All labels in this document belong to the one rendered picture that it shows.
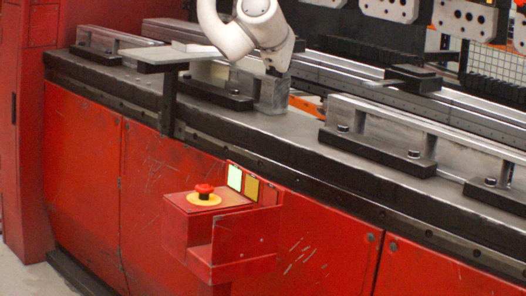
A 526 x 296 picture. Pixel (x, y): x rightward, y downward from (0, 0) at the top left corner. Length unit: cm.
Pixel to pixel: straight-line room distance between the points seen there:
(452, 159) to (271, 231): 40
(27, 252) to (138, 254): 77
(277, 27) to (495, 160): 53
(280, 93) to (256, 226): 51
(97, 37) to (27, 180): 64
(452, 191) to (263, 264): 41
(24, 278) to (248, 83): 134
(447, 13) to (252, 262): 64
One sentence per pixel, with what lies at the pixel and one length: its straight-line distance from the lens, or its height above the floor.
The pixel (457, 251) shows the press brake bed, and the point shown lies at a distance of 135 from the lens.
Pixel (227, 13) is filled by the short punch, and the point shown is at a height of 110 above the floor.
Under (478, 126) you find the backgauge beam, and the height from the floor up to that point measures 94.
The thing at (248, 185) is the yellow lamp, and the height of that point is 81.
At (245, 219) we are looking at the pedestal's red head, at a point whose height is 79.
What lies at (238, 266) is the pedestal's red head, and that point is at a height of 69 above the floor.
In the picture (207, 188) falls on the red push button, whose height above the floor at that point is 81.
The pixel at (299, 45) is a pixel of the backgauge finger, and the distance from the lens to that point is 210.
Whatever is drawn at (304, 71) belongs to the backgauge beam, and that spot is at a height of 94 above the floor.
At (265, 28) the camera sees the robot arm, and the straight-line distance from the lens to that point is 144.
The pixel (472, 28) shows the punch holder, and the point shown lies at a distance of 139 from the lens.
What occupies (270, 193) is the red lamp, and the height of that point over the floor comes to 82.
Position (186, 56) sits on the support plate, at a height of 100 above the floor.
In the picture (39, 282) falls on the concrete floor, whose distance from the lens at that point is 272.
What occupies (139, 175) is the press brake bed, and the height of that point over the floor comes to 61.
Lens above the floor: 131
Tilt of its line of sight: 17 degrees down
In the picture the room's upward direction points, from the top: 6 degrees clockwise
